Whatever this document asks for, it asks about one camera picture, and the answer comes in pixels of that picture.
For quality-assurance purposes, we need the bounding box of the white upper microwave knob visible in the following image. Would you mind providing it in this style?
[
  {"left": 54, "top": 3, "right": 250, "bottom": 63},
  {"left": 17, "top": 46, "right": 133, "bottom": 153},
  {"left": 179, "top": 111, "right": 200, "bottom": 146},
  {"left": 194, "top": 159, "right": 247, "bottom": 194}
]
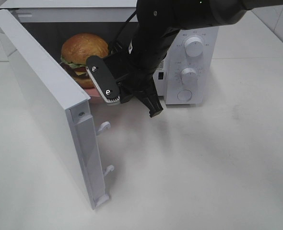
[{"left": 184, "top": 35, "right": 204, "bottom": 58}]

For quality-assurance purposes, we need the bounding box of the pink round plate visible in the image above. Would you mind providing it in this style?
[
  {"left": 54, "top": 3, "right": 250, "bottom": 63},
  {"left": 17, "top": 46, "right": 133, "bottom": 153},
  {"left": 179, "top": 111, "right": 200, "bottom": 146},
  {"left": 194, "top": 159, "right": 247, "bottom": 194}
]
[{"left": 84, "top": 88, "right": 105, "bottom": 104}]

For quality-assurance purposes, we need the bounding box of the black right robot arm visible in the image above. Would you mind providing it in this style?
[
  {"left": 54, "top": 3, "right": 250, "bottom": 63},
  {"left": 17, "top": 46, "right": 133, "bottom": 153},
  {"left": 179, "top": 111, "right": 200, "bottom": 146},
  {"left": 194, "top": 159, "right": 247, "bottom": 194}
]
[{"left": 86, "top": 0, "right": 281, "bottom": 117}]

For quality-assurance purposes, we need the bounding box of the white round door button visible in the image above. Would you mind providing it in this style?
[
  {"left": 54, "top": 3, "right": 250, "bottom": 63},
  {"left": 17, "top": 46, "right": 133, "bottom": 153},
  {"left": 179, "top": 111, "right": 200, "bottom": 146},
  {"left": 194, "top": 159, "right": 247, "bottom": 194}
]
[{"left": 177, "top": 90, "right": 192, "bottom": 102}]

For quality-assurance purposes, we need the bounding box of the white microwave oven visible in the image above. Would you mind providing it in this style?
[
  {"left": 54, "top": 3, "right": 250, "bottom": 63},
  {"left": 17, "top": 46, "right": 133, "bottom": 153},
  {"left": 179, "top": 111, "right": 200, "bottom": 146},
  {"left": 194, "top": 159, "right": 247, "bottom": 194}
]
[{"left": 0, "top": 0, "right": 218, "bottom": 104}]

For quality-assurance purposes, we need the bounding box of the toy burger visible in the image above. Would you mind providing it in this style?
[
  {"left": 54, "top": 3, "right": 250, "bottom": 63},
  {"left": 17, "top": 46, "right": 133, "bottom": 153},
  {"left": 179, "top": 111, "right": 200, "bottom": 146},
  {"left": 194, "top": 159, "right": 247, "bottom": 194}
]
[{"left": 60, "top": 33, "right": 108, "bottom": 89}]

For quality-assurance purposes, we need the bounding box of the white microwave door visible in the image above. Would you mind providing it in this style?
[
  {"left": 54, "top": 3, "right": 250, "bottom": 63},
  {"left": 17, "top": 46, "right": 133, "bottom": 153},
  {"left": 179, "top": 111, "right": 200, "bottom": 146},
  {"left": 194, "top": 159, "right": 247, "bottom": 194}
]
[{"left": 0, "top": 10, "right": 114, "bottom": 209}]

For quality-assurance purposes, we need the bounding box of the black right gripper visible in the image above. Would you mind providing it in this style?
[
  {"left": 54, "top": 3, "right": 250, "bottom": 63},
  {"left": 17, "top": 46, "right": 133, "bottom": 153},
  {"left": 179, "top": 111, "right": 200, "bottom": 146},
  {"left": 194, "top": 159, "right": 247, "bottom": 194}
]
[{"left": 86, "top": 52, "right": 163, "bottom": 118}]

